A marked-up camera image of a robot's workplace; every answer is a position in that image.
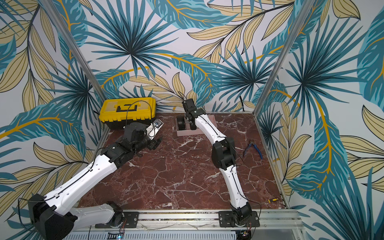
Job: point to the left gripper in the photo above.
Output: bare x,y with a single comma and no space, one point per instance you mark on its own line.
154,143

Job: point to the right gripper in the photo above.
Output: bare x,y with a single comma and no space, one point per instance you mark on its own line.
182,122

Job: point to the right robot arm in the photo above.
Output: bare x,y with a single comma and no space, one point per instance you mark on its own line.
223,157

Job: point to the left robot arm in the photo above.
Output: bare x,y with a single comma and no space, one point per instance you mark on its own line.
54,215

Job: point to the yellow black toolbox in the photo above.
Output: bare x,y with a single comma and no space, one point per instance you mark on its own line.
117,113

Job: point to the yellow black screwdriver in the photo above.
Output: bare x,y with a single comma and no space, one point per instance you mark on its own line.
272,200

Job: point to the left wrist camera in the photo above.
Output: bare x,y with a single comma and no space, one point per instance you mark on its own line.
154,128

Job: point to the blue handled pliers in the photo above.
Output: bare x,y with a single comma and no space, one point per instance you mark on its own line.
250,145

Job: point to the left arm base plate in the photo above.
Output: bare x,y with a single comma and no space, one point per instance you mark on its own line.
127,219

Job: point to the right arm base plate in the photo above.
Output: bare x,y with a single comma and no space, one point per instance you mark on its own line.
228,219

